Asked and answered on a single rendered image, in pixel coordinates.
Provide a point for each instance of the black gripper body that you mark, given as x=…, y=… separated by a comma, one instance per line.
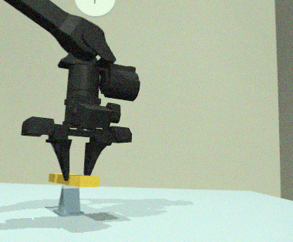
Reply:
x=38, y=126

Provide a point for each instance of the yellow bar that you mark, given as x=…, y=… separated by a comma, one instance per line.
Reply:
x=75, y=180

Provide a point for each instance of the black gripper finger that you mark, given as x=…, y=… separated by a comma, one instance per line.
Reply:
x=92, y=152
x=61, y=148

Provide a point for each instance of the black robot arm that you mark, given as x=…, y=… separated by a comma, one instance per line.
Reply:
x=83, y=41

